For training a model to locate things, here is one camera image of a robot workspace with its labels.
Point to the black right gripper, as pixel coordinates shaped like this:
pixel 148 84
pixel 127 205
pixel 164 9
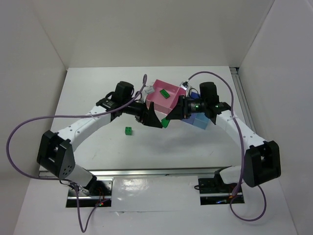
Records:
pixel 182 107

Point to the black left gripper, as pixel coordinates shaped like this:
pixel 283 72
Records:
pixel 144 115

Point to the green 2x4 lego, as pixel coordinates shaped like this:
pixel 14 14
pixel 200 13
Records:
pixel 164 93

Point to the green 2x2 lego cube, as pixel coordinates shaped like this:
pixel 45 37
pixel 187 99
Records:
pixel 128 131

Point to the green stepped lego assembly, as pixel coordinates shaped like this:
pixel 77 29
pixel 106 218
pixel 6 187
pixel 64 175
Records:
pixel 165 122

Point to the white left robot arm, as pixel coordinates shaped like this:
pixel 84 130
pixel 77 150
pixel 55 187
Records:
pixel 56 151

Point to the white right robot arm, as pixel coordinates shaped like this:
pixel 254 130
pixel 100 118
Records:
pixel 261 158

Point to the purple blue container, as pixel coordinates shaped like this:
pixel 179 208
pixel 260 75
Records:
pixel 193 116

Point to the large pink container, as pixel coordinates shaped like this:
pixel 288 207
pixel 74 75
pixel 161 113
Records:
pixel 162 104

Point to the light blue container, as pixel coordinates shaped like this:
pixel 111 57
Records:
pixel 201 121

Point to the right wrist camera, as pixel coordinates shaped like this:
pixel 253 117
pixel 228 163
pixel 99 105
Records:
pixel 185 85

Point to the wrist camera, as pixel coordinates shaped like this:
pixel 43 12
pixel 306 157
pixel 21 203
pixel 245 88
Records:
pixel 185 85
pixel 149 90

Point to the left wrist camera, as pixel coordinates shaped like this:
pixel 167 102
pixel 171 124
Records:
pixel 149 90

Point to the aluminium front rail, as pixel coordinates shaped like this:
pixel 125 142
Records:
pixel 157 172

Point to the aluminium side rail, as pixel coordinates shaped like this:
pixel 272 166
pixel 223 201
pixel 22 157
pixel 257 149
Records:
pixel 242 97

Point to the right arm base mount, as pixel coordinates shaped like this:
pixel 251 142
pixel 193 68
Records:
pixel 213 191

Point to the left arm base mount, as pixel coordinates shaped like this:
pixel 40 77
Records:
pixel 100 194

